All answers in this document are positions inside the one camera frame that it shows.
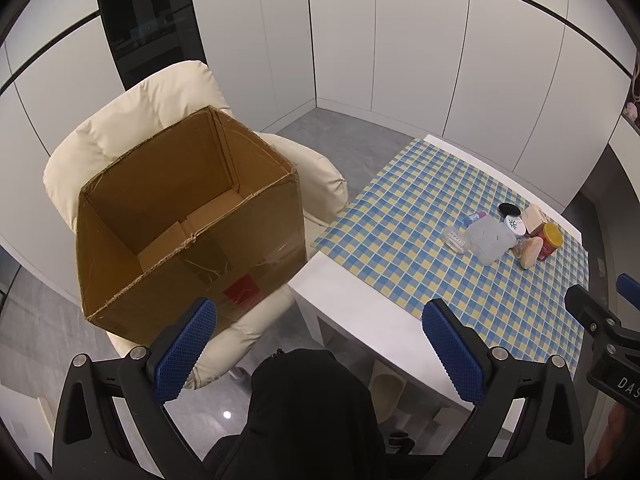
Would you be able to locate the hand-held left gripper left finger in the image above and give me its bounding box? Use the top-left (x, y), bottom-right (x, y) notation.
top-left (34, 297), bottom-right (218, 480)

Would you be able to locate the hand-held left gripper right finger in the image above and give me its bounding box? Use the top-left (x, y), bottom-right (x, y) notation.
top-left (421, 298), bottom-right (586, 480)

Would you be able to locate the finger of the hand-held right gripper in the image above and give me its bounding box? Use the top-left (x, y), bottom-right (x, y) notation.
top-left (616, 274), bottom-right (640, 307)
top-left (565, 284), bottom-right (622, 347)

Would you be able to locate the brown cardboard box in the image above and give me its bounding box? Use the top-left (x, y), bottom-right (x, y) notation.
top-left (76, 105), bottom-right (307, 348)

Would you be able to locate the red jar with gold lid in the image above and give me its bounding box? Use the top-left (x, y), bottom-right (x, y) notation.
top-left (536, 222), bottom-right (565, 262)

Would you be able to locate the beige makeup sponge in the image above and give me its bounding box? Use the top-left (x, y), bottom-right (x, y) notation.
top-left (519, 237), bottom-right (545, 270)

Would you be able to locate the small beige box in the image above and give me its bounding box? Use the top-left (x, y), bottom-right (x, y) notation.
top-left (521, 204), bottom-right (547, 235)

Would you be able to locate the small clear labelled bottle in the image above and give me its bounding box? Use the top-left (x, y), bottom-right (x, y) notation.
top-left (442, 227), bottom-right (471, 255)

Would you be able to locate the clear plastic container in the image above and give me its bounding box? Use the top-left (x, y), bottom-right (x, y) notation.
top-left (466, 220), bottom-right (517, 267)

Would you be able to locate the person's right hand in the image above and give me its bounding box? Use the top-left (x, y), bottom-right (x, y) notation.
top-left (602, 402), bottom-right (640, 473)

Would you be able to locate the beige rounded stool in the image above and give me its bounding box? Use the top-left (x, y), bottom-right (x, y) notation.
top-left (370, 365), bottom-right (406, 423)

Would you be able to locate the white table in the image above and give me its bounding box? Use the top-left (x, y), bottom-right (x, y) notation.
top-left (287, 134), bottom-right (583, 456)

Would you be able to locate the person's black clothing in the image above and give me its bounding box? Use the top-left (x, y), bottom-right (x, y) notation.
top-left (202, 347), bottom-right (388, 480)

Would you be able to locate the blue yellow checkered tablecloth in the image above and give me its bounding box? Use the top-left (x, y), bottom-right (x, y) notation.
top-left (310, 138), bottom-right (592, 356)

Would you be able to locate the cream padded armchair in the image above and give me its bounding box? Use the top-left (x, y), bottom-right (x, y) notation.
top-left (42, 60), bottom-right (348, 391)

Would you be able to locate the black glass panel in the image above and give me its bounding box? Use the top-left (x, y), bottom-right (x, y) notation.
top-left (94, 0), bottom-right (207, 91)

